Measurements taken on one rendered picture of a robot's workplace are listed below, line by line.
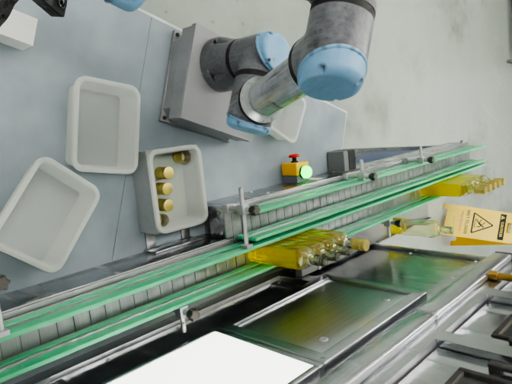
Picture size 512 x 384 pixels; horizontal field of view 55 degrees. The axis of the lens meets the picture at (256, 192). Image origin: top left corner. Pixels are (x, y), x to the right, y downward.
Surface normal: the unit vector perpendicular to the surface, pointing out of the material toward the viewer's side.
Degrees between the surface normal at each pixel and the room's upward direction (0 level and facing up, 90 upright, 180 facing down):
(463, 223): 77
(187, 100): 1
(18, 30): 0
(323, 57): 67
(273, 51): 7
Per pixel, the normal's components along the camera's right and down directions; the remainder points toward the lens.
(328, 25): -0.40, -0.20
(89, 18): 0.71, 0.03
